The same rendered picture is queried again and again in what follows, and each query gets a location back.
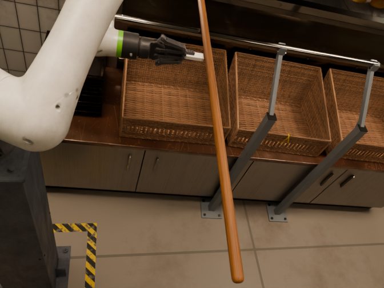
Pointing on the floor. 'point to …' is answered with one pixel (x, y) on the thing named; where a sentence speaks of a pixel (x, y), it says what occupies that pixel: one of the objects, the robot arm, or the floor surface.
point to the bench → (195, 165)
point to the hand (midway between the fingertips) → (194, 56)
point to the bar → (206, 204)
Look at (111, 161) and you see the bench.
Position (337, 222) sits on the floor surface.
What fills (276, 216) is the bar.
